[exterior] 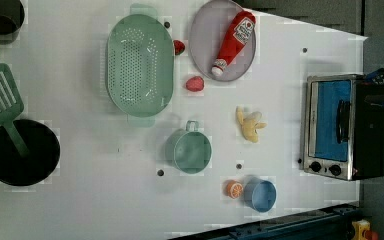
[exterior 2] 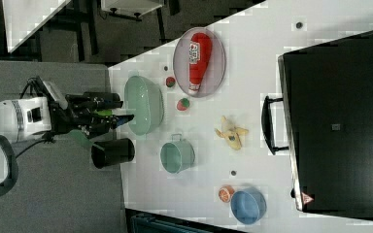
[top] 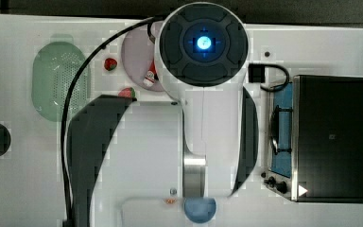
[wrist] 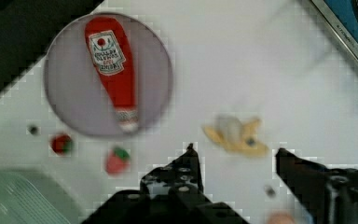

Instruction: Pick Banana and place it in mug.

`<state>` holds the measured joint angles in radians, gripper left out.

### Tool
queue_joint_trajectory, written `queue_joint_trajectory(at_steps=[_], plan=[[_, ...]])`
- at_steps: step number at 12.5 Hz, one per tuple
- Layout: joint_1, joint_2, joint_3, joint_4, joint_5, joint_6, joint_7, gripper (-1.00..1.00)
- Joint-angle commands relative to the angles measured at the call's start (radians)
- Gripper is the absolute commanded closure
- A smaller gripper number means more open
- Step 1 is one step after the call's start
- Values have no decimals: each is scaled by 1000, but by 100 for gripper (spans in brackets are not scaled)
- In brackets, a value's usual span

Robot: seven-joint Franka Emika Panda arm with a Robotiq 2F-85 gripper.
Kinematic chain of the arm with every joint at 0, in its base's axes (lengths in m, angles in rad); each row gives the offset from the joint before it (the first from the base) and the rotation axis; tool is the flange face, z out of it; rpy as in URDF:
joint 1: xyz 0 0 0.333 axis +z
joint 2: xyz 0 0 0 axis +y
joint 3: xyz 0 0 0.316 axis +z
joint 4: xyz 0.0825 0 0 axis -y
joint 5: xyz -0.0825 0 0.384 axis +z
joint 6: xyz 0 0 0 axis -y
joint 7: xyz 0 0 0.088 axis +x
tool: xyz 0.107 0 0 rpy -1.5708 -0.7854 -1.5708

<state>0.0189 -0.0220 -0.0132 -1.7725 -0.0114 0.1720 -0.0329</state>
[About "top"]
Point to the orange slice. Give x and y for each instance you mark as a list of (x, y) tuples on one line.
[(170, 201)]

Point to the red ketchup bottle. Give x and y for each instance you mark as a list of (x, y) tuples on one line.
[(149, 79)]

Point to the green perforated colander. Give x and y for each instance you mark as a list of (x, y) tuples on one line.
[(54, 69)]

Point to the lilac round plate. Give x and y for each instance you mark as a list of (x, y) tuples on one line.
[(137, 55)]

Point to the large red strawberry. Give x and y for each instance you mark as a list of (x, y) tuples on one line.
[(128, 92)]

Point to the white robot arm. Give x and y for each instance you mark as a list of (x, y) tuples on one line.
[(201, 57)]

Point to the blue cup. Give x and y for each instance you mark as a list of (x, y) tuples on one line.
[(199, 210)]

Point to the small red strawberry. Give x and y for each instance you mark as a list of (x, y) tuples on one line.
[(110, 64)]

